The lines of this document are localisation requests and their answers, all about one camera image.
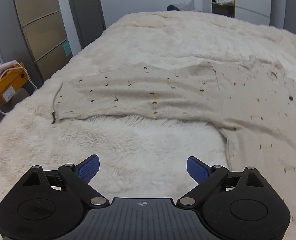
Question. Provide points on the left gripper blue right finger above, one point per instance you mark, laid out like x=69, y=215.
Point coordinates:
x=208, y=179

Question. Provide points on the dark blue item behind bed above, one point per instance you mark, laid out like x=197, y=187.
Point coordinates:
x=172, y=8

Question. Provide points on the beige patterned button cardigan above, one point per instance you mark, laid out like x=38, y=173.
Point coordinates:
x=253, y=105

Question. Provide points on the beige drawer cabinet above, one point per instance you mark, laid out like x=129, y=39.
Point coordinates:
x=32, y=32

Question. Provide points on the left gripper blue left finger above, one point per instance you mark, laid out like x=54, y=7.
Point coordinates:
x=75, y=179

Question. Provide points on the cream fluffy bed blanket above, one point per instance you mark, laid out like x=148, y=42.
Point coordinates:
x=139, y=156

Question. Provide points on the orange box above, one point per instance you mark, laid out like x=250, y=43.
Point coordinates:
x=11, y=82

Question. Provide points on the grey door with handle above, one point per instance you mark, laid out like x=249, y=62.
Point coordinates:
x=88, y=19

